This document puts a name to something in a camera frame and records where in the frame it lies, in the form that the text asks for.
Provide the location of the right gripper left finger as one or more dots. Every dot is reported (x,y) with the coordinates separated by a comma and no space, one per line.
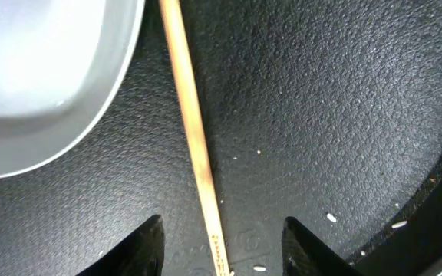
(141,253)

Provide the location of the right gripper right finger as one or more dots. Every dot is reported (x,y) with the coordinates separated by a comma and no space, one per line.
(304,254)

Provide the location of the wooden chopstick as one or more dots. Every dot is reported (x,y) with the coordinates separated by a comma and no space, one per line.
(193,125)

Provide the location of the light grey plate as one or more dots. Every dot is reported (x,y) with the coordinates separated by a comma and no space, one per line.
(61,65)

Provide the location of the round black serving tray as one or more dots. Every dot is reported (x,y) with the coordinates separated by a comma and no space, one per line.
(327,111)

